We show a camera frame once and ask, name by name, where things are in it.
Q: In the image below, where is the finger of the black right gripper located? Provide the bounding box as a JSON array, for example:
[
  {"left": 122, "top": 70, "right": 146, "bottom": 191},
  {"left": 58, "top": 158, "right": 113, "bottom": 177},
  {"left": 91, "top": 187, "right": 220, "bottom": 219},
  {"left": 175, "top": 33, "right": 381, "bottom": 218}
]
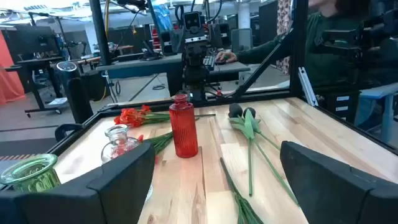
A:
[
  {"left": 160, "top": 28, "right": 185, "bottom": 56},
  {"left": 209, "top": 22, "right": 233, "bottom": 50}
]

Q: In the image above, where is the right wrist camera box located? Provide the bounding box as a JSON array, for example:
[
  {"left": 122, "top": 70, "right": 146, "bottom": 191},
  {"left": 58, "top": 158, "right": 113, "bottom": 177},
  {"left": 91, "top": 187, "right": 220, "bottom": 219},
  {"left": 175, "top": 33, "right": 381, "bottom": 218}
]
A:
[{"left": 182, "top": 11, "right": 202, "bottom": 32}]

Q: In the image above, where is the green glass vase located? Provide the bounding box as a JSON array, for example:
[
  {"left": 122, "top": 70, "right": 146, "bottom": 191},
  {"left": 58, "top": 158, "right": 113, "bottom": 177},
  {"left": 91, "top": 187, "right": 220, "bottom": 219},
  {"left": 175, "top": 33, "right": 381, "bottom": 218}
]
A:
[{"left": 0, "top": 153, "right": 62, "bottom": 194}]

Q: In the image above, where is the black backlit keyboard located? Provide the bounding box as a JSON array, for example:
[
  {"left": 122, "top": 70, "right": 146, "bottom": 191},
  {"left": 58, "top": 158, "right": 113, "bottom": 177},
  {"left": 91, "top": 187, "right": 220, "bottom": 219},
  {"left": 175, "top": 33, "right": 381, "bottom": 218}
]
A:
[{"left": 202, "top": 55, "right": 218, "bottom": 71}]

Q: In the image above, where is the grey side desk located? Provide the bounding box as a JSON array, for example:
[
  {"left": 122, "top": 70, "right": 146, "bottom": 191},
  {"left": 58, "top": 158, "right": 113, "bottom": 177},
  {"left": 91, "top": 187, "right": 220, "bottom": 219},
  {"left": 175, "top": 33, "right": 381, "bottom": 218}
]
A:
[{"left": 96, "top": 53, "right": 251, "bottom": 78}]

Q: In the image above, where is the black drawer cabinet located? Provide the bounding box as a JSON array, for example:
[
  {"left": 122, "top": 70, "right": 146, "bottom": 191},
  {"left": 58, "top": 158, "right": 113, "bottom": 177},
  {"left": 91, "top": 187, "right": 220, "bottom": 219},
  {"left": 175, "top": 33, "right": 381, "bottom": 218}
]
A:
[{"left": 322, "top": 90, "right": 361, "bottom": 124}]

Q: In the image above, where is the patterned fabric curtain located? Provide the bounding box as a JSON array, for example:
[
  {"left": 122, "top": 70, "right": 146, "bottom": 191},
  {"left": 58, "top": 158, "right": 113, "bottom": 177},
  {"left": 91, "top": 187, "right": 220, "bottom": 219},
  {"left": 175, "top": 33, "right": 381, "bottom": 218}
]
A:
[{"left": 275, "top": 0, "right": 295, "bottom": 75}]

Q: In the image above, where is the silver metal bracket strip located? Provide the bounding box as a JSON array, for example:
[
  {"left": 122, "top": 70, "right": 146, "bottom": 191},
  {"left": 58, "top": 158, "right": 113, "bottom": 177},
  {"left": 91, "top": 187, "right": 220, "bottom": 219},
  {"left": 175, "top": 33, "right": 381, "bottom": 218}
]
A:
[{"left": 297, "top": 67, "right": 320, "bottom": 107}]

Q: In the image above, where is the black artificial tulip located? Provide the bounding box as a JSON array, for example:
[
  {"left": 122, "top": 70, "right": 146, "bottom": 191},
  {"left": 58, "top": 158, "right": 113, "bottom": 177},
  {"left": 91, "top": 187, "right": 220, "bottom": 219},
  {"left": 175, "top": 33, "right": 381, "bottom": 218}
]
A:
[
  {"left": 236, "top": 107, "right": 299, "bottom": 206},
  {"left": 228, "top": 103, "right": 253, "bottom": 197}
]

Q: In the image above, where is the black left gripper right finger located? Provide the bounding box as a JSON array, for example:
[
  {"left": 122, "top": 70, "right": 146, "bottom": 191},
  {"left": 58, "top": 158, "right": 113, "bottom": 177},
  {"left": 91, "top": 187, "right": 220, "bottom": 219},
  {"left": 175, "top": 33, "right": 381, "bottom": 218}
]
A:
[{"left": 279, "top": 140, "right": 398, "bottom": 224}]

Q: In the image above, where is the orange fabric partition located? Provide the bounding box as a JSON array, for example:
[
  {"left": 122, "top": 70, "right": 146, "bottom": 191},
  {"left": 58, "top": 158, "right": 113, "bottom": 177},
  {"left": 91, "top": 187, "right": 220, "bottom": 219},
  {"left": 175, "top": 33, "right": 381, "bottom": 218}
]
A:
[{"left": 0, "top": 30, "right": 25, "bottom": 105}]

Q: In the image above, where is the light blue desk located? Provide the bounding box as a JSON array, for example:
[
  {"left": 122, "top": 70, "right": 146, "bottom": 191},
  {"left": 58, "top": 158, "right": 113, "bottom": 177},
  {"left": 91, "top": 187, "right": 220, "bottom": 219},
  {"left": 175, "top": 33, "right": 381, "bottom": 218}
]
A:
[{"left": 354, "top": 82, "right": 398, "bottom": 146}]

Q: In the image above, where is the clear glass vase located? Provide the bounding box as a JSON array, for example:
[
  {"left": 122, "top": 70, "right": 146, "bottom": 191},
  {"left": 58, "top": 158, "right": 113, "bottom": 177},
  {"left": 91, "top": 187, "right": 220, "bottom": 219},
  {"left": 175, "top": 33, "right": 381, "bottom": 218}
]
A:
[{"left": 100, "top": 123, "right": 154, "bottom": 203}]

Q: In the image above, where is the red ribbed glass vase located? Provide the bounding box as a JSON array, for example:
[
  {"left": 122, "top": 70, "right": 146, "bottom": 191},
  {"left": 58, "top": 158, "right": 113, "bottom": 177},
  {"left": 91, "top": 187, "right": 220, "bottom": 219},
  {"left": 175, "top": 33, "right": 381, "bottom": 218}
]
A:
[{"left": 169, "top": 93, "right": 199, "bottom": 159}]

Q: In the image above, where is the grey office chair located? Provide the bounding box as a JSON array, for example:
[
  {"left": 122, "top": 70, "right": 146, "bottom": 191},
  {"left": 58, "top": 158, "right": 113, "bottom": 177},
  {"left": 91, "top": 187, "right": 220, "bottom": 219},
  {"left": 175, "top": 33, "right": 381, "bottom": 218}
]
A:
[{"left": 230, "top": 27, "right": 253, "bottom": 52}]

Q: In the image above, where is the black computer monitor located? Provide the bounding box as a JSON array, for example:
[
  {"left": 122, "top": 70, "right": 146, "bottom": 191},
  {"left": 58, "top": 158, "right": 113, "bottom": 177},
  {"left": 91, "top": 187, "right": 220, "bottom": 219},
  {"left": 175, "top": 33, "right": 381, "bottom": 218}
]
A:
[{"left": 2, "top": 25, "right": 60, "bottom": 57}]

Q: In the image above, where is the red artificial flower bunch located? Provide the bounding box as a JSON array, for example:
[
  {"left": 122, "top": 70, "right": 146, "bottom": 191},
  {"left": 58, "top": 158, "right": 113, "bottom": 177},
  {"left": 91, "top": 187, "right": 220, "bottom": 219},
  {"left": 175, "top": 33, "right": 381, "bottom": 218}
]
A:
[
  {"left": 136, "top": 131, "right": 174, "bottom": 156},
  {"left": 113, "top": 105, "right": 216, "bottom": 129}
]

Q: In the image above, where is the white artificial flower bunch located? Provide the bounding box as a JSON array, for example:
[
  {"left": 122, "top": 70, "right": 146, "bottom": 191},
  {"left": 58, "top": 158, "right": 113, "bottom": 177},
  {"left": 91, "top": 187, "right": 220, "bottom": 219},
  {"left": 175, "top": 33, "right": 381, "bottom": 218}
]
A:
[{"left": 219, "top": 157, "right": 265, "bottom": 224}]

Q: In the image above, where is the black office desk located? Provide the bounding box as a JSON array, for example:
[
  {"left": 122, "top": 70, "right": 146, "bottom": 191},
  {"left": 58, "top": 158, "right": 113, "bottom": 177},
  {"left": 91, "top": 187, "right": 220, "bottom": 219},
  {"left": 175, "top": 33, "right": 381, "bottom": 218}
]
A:
[{"left": 2, "top": 55, "right": 68, "bottom": 118}]

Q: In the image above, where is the black tower fan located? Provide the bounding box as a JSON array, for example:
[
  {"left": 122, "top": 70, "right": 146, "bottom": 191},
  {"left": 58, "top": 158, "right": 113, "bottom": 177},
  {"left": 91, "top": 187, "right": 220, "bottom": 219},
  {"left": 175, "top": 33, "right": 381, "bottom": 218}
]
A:
[{"left": 55, "top": 60, "right": 94, "bottom": 124}]

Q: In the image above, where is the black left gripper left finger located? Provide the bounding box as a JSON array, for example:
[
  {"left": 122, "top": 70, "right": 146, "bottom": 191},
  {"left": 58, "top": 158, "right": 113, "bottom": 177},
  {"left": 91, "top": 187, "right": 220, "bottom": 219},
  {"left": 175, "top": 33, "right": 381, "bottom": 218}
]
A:
[{"left": 0, "top": 141, "right": 156, "bottom": 224}]

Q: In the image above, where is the person's hand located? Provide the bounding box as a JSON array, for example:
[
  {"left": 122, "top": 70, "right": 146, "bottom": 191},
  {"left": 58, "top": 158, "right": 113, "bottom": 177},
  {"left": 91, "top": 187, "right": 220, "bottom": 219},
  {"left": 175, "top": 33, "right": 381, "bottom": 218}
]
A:
[{"left": 215, "top": 50, "right": 239, "bottom": 65}]

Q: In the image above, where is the person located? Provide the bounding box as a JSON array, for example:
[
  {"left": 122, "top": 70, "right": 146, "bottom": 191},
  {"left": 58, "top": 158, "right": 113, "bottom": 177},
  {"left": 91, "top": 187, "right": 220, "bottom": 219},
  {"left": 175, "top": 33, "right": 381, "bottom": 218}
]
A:
[{"left": 234, "top": 0, "right": 398, "bottom": 91}]

